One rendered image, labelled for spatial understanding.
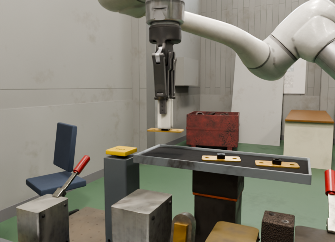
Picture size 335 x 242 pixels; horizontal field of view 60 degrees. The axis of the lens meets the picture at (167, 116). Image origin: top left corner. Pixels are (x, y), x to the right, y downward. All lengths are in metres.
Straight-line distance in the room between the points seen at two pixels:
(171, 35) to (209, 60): 7.38
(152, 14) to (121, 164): 0.36
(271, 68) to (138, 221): 0.73
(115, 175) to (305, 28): 0.74
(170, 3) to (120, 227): 0.46
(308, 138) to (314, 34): 4.25
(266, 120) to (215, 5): 3.32
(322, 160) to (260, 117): 2.19
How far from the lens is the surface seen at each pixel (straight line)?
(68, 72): 3.81
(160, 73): 0.64
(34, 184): 2.88
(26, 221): 0.72
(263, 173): 0.59
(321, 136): 5.24
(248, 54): 0.98
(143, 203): 0.55
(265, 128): 6.98
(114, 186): 0.77
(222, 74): 7.90
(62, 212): 0.74
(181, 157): 0.68
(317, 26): 1.07
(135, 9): 0.80
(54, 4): 3.80
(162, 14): 0.66
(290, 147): 5.27
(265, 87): 7.15
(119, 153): 0.74
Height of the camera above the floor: 1.32
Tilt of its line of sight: 6 degrees down
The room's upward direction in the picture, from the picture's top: straight up
